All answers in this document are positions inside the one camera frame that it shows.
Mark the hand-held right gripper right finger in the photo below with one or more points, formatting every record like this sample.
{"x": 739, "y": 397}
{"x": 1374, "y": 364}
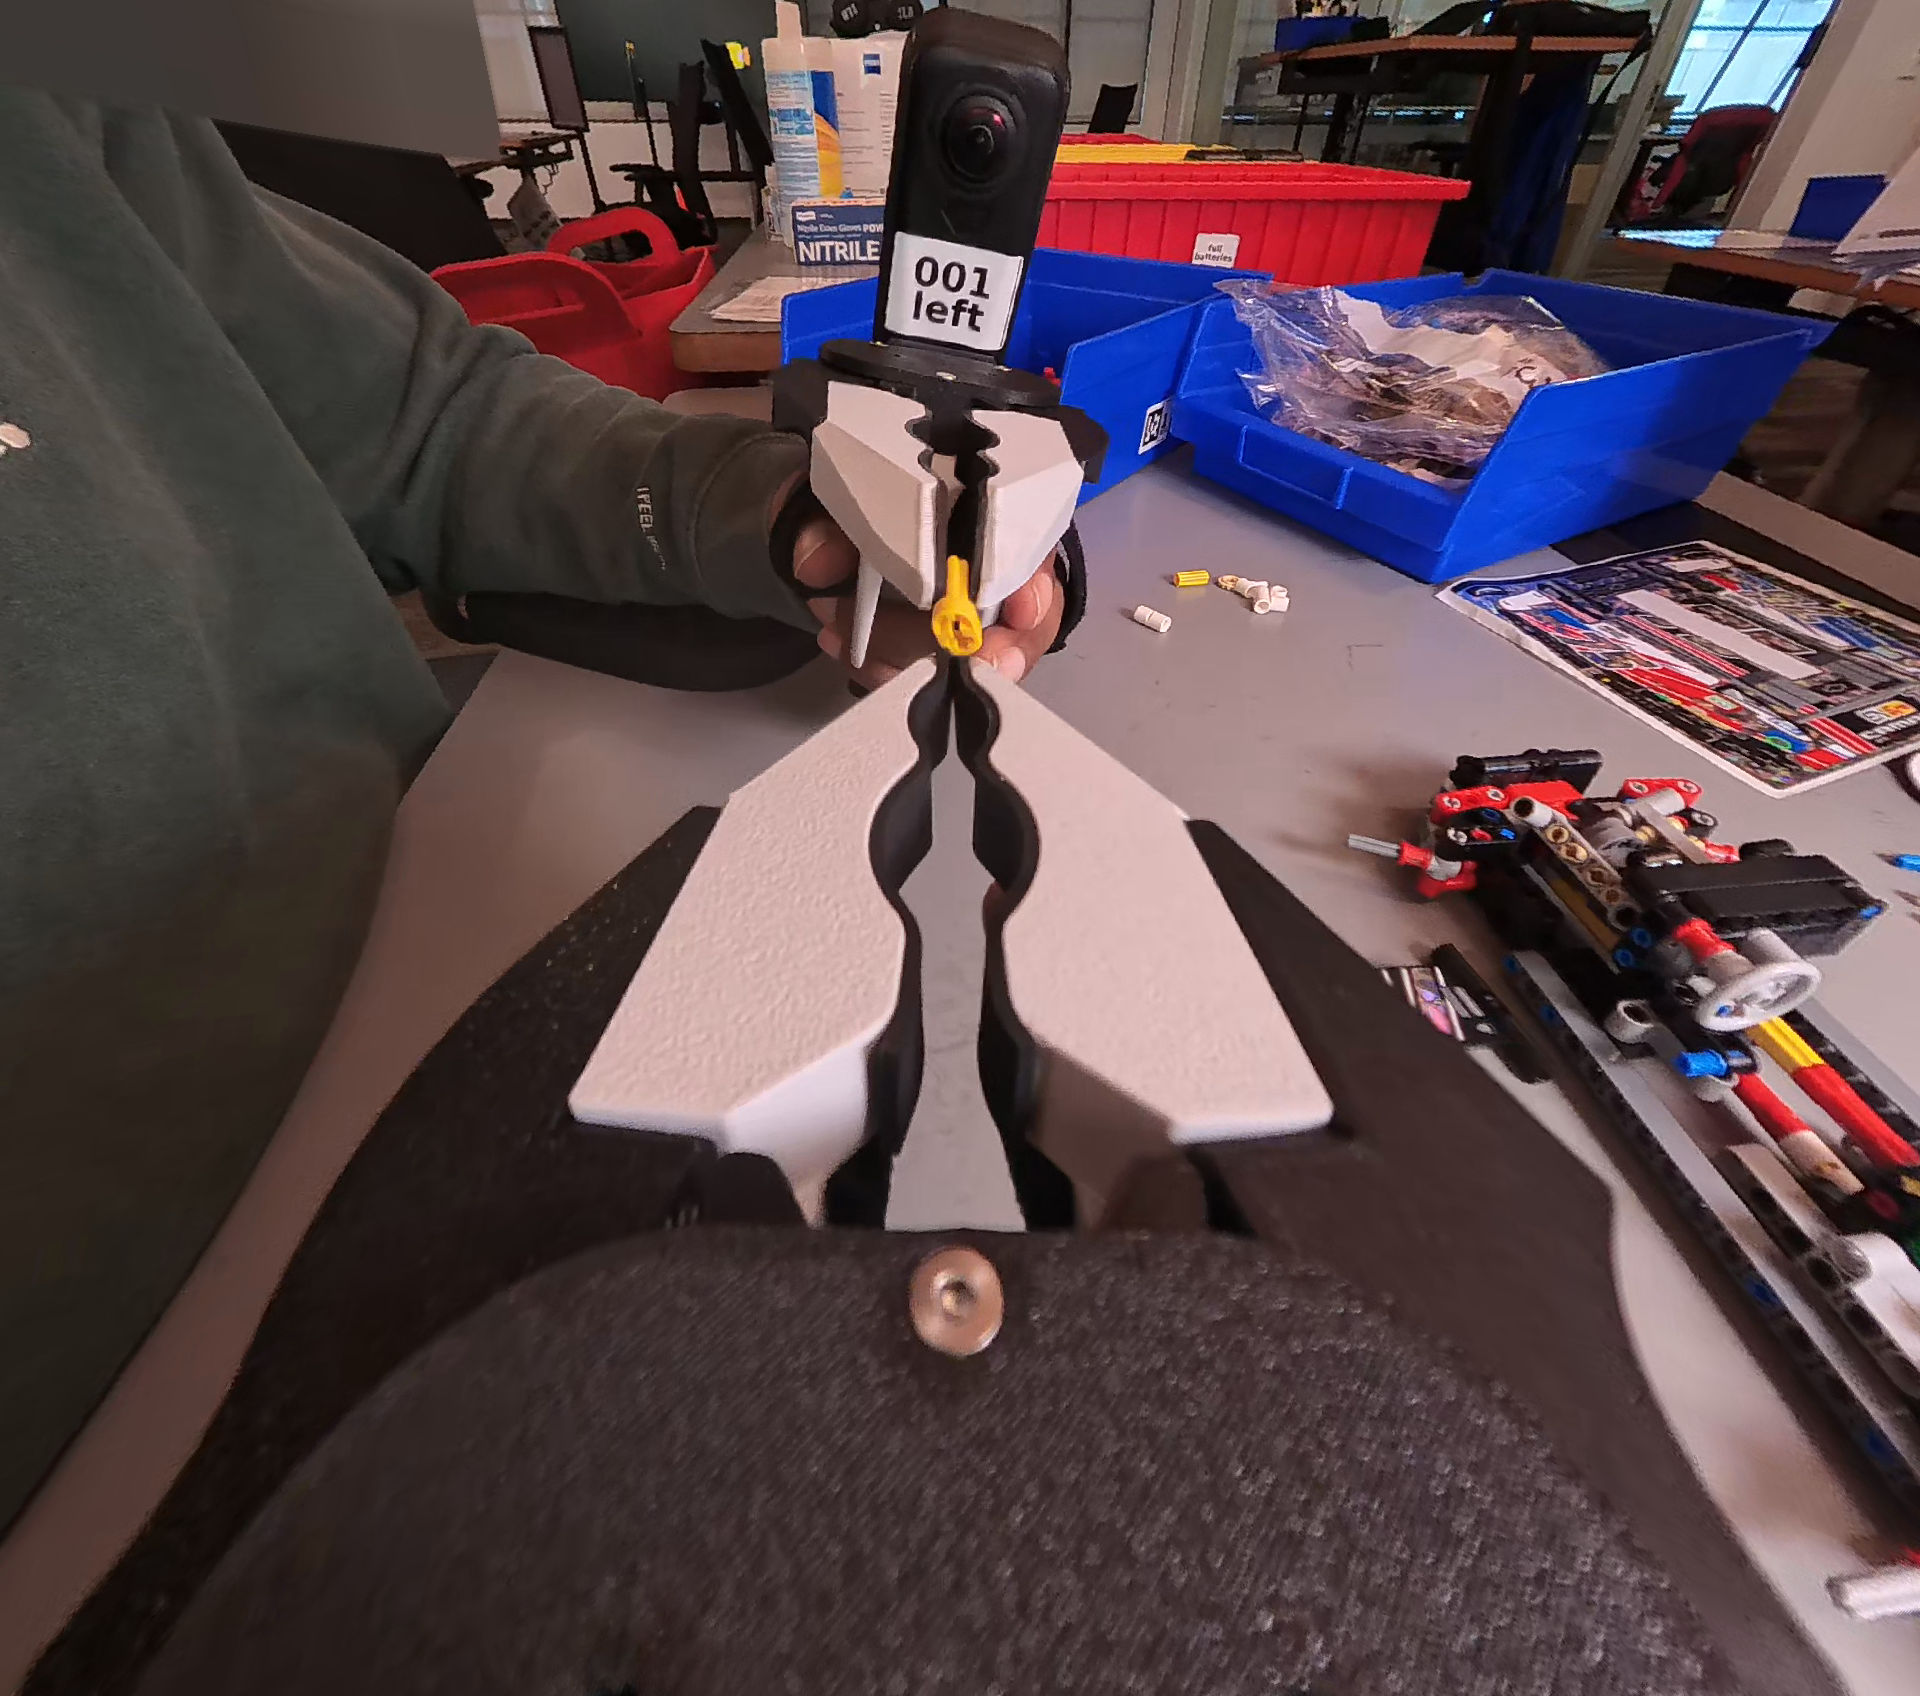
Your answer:
{"x": 1154, "y": 977}

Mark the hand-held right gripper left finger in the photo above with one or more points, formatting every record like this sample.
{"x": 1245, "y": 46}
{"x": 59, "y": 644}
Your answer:
{"x": 750, "y": 977}

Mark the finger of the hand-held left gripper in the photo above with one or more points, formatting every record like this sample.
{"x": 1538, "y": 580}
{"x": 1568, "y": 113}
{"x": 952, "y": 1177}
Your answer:
{"x": 1035, "y": 496}
{"x": 878, "y": 481}

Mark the yellow lego pin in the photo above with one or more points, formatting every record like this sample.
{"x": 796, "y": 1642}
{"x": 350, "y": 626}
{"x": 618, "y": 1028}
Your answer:
{"x": 952, "y": 626}

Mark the person's left forearm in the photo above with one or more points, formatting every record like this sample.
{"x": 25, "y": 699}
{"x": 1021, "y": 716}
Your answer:
{"x": 570, "y": 467}

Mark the plastic bag of lego parts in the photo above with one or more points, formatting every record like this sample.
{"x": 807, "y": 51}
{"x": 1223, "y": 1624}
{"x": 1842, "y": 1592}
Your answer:
{"x": 1395, "y": 377}

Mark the lego car chassis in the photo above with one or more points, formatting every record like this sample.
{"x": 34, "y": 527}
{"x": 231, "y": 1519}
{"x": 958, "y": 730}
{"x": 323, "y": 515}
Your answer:
{"x": 1651, "y": 901}

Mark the white lego piece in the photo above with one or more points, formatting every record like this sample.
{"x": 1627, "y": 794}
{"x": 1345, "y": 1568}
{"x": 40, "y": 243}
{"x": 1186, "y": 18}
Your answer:
{"x": 1874, "y": 1595}

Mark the person's left hand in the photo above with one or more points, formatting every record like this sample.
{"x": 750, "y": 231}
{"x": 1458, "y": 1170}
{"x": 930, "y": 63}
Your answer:
{"x": 900, "y": 654}

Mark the white blue carton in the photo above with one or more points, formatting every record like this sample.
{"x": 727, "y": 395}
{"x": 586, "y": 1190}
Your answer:
{"x": 866, "y": 115}

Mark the blue white glove box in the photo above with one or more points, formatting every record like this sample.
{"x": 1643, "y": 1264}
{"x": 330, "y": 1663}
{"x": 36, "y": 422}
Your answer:
{"x": 829, "y": 234}

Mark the red storage bin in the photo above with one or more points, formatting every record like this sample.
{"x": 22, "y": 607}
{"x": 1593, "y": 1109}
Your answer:
{"x": 1245, "y": 218}

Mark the red basket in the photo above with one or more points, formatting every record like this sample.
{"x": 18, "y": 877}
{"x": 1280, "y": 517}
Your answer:
{"x": 585, "y": 301}

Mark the blue pen holder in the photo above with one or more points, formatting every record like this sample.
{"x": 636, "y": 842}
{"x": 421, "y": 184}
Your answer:
{"x": 1320, "y": 30}

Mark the wooden desk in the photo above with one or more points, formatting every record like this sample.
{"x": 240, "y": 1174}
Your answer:
{"x": 1424, "y": 48}

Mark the large blue storage bin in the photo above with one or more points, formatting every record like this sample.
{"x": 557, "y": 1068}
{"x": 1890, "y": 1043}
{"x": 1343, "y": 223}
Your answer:
{"x": 1575, "y": 481}

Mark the black office chair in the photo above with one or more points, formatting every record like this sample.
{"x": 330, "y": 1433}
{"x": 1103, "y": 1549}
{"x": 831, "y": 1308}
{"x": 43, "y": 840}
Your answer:
{"x": 361, "y": 189}

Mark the colourful instruction booklet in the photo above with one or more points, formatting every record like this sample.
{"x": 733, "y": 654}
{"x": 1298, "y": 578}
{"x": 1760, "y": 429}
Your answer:
{"x": 1694, "y": 661}

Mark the person's green sweatshirt torso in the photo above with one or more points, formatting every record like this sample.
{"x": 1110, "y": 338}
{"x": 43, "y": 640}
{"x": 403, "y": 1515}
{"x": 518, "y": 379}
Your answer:
{"x": 150, "y": 676}

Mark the dark wall screen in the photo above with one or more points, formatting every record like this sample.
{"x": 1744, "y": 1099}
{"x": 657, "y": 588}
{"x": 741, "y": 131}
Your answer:
{"x": 669, "y": 1}

